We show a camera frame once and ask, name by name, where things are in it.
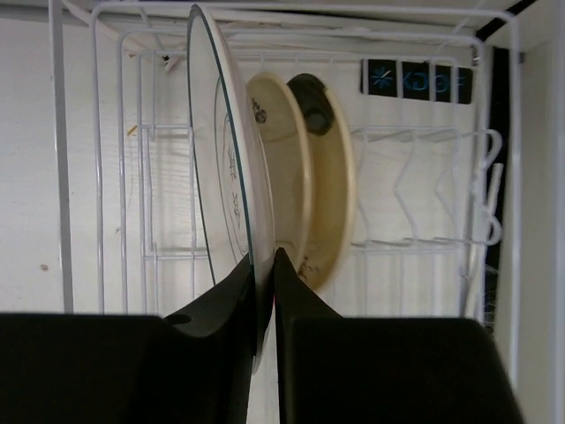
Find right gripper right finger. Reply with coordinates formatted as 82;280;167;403
272;249;524;423

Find white plate green rim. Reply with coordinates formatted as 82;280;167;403
186;4;275;369

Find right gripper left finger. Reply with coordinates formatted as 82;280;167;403
1;259;273;423

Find cream yellow plate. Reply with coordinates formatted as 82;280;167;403
246;72;358;291

